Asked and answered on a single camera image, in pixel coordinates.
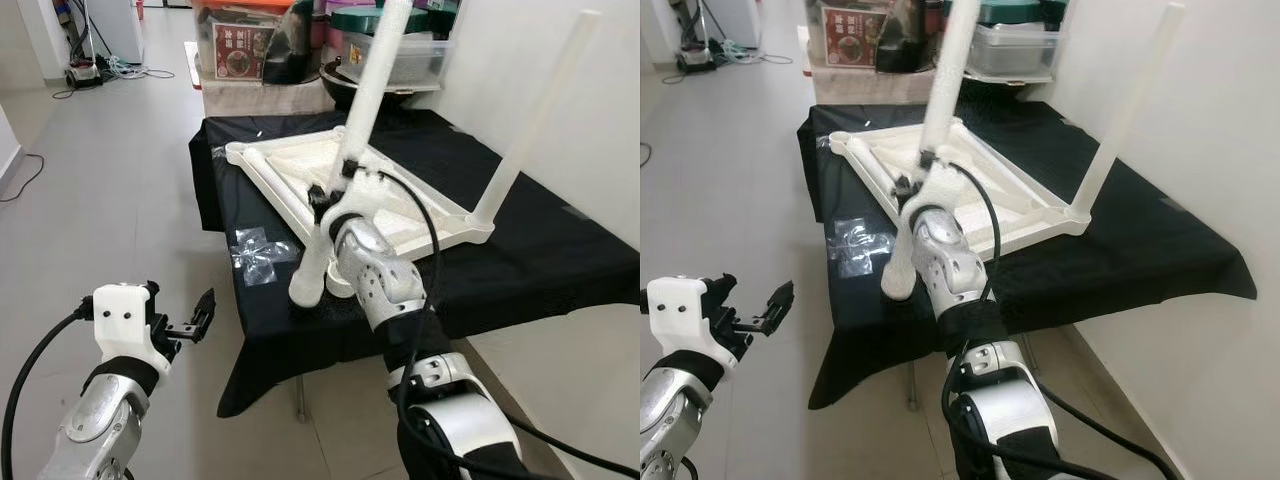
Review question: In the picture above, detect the white plastic table leg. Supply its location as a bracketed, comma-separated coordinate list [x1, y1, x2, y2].
[470, 8, 604, 229]
[288, 0, 416, 308]
[1075, 2, 1186, 223]
[880, 0, 983, 301]

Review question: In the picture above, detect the white plastic table top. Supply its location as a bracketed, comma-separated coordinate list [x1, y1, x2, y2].
[828, 120, 1093, 263]
[225, 125, 496, 291]

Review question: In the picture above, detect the crumpled clear tape patch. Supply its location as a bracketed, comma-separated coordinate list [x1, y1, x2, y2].
[830, 215, 893, 279]
[230, 225, 293, 286]

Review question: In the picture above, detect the black wok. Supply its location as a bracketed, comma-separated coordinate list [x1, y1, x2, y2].
[935, 55, 1051, 101]
[320, 60, 431, 111]

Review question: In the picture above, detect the black bag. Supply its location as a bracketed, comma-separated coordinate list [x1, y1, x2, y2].
[265, 0, 321, 86]
[875, 0, 936, 73]

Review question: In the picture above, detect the clear plastic storage box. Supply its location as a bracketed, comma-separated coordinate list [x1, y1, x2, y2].
[965, 22, 1061, 83]
[345, 30, 451, 91]

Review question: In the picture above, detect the red printed carton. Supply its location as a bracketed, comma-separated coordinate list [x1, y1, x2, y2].
[822, 8, 886, 69]
[215, 22, 276, 81]

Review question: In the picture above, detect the green pot lid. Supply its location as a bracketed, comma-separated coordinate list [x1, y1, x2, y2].
[975, 0, 1046, 26]
[330, 5, 431, 36]

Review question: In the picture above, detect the black tablecloth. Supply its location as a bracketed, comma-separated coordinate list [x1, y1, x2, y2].
[797, 100, 1259, 409]
[188, 108, 641, 419]

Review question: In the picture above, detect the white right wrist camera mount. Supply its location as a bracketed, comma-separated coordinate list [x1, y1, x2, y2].
[320, 170, 401, 241]
[900, 160, 976, 236]

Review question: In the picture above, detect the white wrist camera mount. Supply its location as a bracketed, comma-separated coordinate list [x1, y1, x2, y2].
[647, 277, 731, 369]
[92, 283, 171, 376]
[320, 170, 401, 241]
[900, 160, 976, 236]

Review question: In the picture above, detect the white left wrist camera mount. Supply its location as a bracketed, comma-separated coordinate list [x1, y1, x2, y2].
[647, 277, 731, 369]
[92, 283, 171, 376]

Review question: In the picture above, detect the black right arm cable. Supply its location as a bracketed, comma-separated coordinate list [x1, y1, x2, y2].
[955, 160, 1181, 480]
[375, 170, 641, 480]

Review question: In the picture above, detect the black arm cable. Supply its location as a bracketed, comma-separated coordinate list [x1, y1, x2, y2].
[955, 160, 1181, 480]
[0, 305, 96, 480]
[375, 170, 641, 480]

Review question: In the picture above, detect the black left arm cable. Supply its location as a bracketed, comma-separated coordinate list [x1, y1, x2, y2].
[0, 305, 96, 480]

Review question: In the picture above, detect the thin black floor cable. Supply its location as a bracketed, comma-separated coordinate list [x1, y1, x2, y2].
[0, 152, 46, 204]

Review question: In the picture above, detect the floor power strip with cables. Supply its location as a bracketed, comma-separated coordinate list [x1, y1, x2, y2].
[678, 40, 761, 81]
[50, 55, 176, 99]

